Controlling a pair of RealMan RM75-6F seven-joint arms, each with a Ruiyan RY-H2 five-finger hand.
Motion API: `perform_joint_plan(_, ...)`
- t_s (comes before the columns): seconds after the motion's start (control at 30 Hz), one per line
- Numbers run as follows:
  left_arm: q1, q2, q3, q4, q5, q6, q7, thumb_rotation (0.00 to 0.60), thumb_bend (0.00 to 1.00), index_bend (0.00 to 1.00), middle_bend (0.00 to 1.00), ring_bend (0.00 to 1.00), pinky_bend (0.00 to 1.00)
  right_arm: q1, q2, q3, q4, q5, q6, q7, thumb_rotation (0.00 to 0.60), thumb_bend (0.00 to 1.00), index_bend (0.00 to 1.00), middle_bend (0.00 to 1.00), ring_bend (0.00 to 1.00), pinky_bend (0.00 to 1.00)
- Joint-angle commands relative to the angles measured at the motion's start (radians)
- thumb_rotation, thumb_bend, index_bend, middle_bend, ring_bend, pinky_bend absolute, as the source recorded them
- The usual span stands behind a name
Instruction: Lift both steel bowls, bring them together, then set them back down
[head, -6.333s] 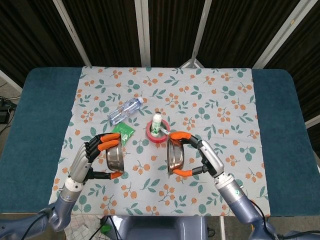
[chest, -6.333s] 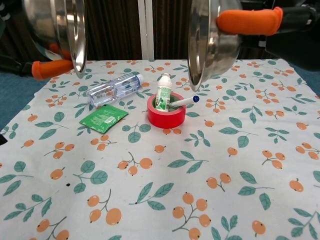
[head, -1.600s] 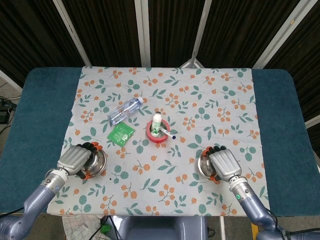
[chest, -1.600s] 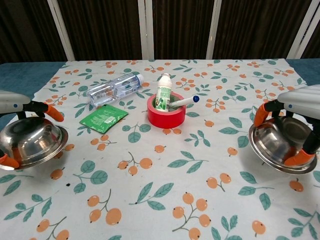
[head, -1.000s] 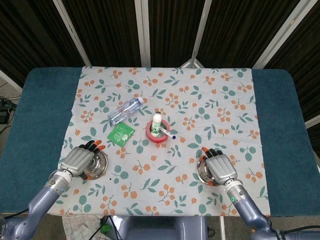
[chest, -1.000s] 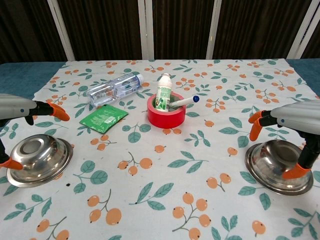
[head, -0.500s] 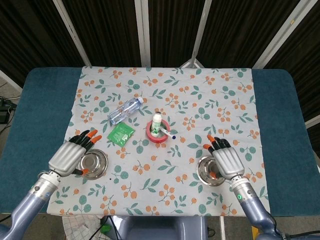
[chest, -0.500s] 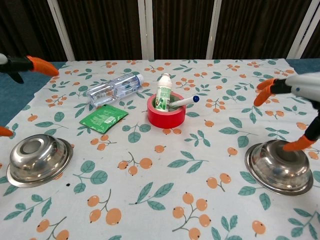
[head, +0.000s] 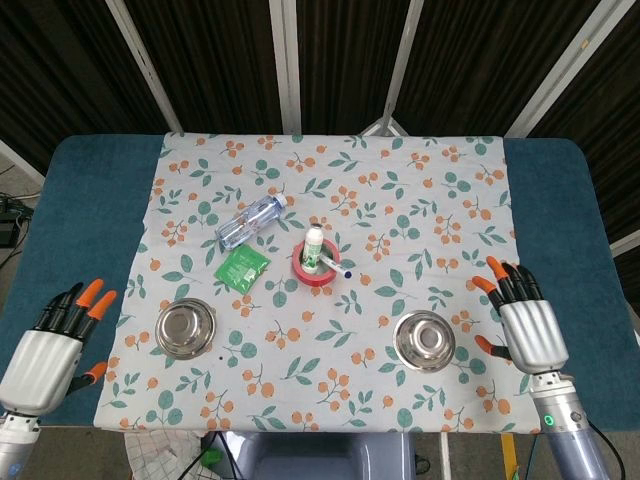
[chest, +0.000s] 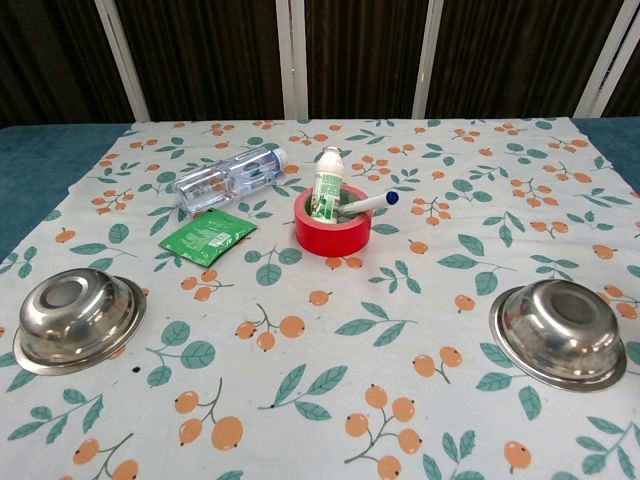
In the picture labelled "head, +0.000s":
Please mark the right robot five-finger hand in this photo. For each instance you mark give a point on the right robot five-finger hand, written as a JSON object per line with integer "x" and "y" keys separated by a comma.
{"x": 532, "y": 335}

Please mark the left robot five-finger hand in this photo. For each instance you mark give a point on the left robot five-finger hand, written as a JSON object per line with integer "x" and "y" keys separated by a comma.
{"x": 42, "y": 365}

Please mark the stainless steel metal bowl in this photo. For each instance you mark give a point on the stainless steel metal bowl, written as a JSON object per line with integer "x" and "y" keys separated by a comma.
{"x": 424, "y": 340}
{"x": 185, "y": 328}

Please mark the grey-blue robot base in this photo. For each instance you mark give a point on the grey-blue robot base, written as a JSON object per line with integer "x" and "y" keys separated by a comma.
{"x": 310, "y": 457}

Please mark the black power box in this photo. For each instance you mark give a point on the black power box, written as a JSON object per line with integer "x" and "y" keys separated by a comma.
{"x": 6, "y": 232}

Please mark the white mesh fabric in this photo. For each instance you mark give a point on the white mesh fabric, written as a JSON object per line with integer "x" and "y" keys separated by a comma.
{"x": 150, "y": 455}

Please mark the blue towel table cover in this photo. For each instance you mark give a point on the blue towel table cover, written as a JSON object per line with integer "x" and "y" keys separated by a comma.
{"x": 80, "y": 225}

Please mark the small green object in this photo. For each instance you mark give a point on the small green object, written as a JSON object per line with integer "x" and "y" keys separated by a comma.
{"x": 212, "y": 456}

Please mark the white marker blue cap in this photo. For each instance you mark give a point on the white marker blue cap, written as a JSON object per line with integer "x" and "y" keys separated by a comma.
{"x": 336, "y": 267}

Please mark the floral print tablecloth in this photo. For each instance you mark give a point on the floral print tablecloth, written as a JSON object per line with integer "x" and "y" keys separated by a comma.
{"x": 325, "y": 380}

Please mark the green foil sachet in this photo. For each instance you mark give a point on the green foil sachet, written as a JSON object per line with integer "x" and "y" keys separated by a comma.
{"x": 241, "y": 269}

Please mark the red tape roll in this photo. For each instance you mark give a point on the red tape roll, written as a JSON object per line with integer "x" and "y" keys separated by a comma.
{"x": 312, "y": 280}

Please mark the small white green-label bottle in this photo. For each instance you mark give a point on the small white green-label bottle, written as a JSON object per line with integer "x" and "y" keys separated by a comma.
{"x": 312, "y": 247}

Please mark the clear plastic water bottle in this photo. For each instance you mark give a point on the clear plastic water bottle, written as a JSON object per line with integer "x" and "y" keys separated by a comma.
{"x": 247, "y": 222}

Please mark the white metal screen foot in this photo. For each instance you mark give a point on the white metal screen foot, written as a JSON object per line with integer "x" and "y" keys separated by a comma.
{"x": 382, "y": 125}

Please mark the dark folding screen white frame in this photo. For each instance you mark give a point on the dark folding screen white frame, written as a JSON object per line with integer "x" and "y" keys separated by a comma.
{"x": 215, "y": 60}

